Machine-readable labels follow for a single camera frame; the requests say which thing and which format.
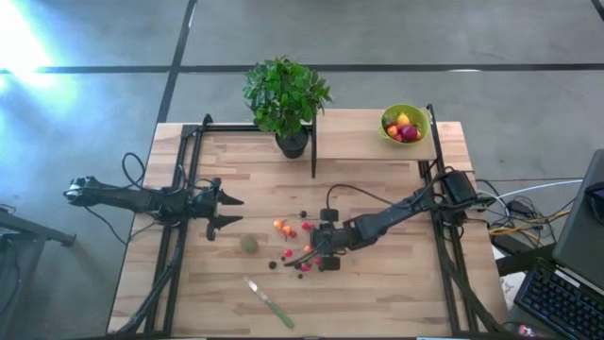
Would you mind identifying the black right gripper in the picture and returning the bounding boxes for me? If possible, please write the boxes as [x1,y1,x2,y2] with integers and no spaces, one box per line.
[310,207,356,274]

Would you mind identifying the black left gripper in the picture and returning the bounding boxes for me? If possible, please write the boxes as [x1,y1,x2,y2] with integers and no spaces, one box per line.
[181,177,245,241]

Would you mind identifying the green-brown kiwi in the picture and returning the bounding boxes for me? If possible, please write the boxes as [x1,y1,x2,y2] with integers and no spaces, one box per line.
[239,233,260,256]

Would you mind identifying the wooden shelf with black legs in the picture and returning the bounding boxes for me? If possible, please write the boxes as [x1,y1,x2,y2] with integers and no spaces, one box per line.
[310,109,438,179]

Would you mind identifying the green plastic colander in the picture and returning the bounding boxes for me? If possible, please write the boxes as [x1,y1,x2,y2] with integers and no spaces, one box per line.
[377,103,431,145]

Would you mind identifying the green plant in black pot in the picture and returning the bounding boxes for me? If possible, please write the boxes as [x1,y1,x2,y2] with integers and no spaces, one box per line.
[242,55,334,161]

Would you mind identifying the black metal stand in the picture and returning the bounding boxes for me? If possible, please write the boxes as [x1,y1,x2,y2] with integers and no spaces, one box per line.
[0,206,77,340]

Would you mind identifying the white paper sheet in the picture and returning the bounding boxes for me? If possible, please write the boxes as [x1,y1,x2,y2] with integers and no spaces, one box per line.
[493,245,526,303]

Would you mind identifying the black keyboard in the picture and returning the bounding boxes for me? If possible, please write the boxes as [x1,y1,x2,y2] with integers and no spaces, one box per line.
[512,258,604,340]

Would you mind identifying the grey laptop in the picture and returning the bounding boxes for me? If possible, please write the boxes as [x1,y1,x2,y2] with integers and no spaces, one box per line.
[551,148,604,290]

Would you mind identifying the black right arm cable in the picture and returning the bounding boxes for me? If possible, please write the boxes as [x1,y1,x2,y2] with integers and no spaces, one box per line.
[283,182,426,268]

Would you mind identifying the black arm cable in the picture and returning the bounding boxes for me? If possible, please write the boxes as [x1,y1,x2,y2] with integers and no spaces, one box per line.
[283,182,426,268]
[121,151,146,190]

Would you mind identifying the knife with green handle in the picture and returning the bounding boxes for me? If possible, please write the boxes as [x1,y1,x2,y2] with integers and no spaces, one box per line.
[243,276,296,331]

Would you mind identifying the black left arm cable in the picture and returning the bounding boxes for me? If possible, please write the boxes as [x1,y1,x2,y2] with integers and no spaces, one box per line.
[121,151,146,190]

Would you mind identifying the yellow floor cable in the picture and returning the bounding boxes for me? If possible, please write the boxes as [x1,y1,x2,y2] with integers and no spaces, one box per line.
[489,210,572,236]

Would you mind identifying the white floor cable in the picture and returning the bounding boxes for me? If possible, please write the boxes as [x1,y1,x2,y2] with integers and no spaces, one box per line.
[476,178,584,202]

